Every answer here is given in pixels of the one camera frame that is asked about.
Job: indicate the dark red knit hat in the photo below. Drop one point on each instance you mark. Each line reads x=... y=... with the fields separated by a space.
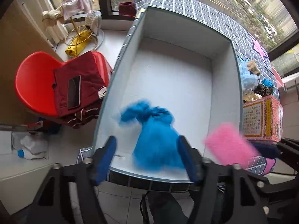
x=127 y=9

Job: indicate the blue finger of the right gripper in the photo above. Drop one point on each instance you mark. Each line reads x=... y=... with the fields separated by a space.
x=266 y=150

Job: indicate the white open storage box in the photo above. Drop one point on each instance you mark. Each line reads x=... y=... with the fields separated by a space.
x=172 y=88

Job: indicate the leopard print scarf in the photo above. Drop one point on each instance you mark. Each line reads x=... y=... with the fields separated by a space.
x=263 y=90

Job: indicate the gold rack with clothes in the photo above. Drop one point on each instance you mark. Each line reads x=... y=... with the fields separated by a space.
x=81 y=15

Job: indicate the blue mesh cloth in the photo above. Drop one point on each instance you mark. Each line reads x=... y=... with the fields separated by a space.
x=156 y=146
x=267 y=83

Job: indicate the light blue fluffy cloth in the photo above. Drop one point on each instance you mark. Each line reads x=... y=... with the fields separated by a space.
x=248 y=81

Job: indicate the yellow cloth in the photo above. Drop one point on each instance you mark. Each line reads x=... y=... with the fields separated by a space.
x=78 y=43

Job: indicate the pink sponge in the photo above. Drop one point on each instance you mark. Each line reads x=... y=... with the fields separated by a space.
x=226 y=146

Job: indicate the dark red garment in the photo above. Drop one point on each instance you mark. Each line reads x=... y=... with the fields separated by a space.
x=79 y=88

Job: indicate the red patterned tissue box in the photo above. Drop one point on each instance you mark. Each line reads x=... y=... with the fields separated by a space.
x=262 y=119

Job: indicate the red plastic chair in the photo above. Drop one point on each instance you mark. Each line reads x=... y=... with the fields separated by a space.
x=33 y=84

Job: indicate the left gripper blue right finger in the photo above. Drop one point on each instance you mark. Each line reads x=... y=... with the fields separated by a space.
x=191 y=159

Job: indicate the beige sock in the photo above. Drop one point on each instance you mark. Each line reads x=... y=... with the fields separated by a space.
x=253 y=67

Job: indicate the white plastic bottle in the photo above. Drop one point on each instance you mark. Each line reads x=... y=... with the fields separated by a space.
x=30 y=145

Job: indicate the cream polka dot scrunchie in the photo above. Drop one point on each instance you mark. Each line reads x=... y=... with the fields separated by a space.
x=251 y=96

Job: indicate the grey checked star tablecloth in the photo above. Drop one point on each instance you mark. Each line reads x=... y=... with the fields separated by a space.
x=210 y=28

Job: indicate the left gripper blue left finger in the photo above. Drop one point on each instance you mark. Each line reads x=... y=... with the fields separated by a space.
x=102 y=159

